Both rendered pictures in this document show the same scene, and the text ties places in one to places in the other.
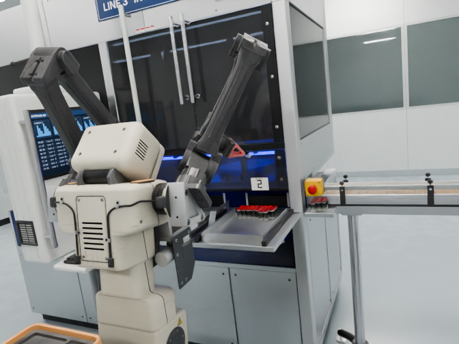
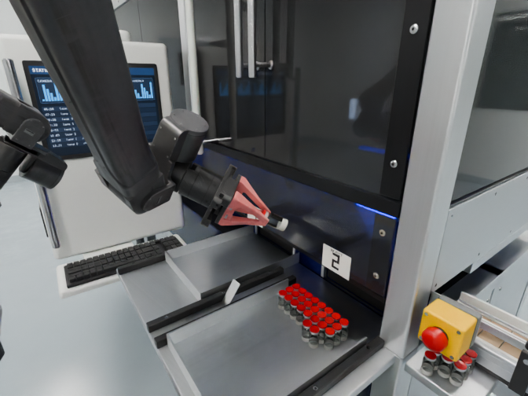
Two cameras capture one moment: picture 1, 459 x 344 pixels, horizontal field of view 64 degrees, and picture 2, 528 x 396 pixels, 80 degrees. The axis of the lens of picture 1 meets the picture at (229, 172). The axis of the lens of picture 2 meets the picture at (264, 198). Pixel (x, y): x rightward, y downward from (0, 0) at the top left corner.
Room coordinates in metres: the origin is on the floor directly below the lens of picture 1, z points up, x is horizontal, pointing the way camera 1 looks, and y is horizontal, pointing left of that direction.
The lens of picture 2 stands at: (1.04, -0.29, 1.42)
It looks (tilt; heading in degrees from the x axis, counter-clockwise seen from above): 21 degrees down; 29
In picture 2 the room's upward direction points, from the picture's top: straight up
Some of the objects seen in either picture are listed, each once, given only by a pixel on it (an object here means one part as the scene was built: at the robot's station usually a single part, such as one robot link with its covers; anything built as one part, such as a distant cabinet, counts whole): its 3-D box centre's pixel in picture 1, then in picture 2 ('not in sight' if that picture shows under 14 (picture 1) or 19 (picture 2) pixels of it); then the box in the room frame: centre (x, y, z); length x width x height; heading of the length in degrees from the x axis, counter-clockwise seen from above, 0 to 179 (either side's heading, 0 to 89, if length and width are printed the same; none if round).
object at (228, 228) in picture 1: (246, 223); (265, 342); (1.50, -0.05, 0.90); 0.34 x 0.26 x 0.04; 155
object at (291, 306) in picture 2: (255, 213); (303, 317); (1.60, -0.09, 0.90); 0.18 x 0.02 x 0.05; 65
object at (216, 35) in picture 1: (233, 81); (328, 38); (1.74, -0.07, 1.50); 0.43 x 0.01 x 0.59; 65
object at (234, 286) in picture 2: (207, 222); (213, 301); (1.54, 0.12, 0.91); 0.14 x 0.03 x 0.06; 155
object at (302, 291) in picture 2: (259, 210); (317, 309); (1.64, -0.11, 0.90); 0.18 x 0.02 x 0.05; 65
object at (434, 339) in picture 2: (312, 189); (435, 338); (1.57, -0.35, 0.99); 0.04 x 0.04 x 0.04; 65
